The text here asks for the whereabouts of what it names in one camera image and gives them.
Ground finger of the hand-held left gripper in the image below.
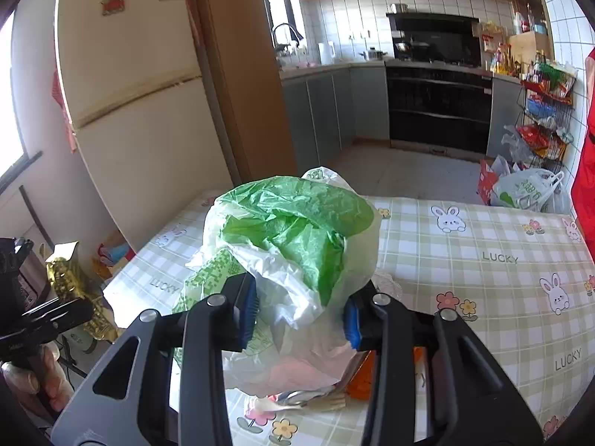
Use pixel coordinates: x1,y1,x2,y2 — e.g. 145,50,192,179
0,297,94,364

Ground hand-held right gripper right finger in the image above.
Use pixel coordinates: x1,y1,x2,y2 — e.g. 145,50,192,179
343,288,544,446

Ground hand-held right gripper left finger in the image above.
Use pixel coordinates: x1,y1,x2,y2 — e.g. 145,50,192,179
50,272,259,446

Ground white and green plastic bag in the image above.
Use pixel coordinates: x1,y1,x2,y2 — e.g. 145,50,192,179
173,166,403,398

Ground person's left hand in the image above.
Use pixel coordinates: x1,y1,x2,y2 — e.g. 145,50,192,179
1,348,76,413

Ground gold foil bag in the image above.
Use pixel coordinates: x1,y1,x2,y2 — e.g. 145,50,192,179
45,242,120,343

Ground clear plastic wrapper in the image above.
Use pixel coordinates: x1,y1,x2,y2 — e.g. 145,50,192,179
372,269,406,303

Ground orange snack packet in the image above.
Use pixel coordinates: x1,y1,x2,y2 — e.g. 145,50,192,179
346,346,427,401

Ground metal spoon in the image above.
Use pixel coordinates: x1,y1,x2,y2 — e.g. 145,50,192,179
275,388,336,408

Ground checked rabbit print tablecloth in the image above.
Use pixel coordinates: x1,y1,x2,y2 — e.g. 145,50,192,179
103,190,595,446

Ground red hanging cloth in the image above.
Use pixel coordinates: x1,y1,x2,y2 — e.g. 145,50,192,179
51,69,78,154

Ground beige refrigerator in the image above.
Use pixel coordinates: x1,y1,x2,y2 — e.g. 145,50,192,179
55,0,236,252

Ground grey lower kitchen cabinets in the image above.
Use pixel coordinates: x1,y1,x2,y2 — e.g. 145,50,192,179
281,66,391,166

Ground white plastic shopping bag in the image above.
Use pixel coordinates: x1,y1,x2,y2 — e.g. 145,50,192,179
491,167,566,211

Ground black built-in oven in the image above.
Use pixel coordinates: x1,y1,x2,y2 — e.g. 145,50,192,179
385,62,494,155

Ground wooden partition panel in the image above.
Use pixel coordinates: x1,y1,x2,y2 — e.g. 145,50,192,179
190,0,299,187

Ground red apron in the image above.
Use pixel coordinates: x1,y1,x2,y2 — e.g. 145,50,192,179
571,46,595,252

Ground kitchen faucet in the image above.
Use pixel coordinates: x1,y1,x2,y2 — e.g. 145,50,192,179
271,23,306,53

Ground group of condiment bottles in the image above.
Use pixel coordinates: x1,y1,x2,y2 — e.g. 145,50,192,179
480,20,527,78

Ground wooden counter box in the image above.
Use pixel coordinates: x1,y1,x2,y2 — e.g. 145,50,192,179
508,32,550,64

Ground black wire snack rack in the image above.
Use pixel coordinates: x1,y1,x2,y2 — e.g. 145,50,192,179
504,61,578,174

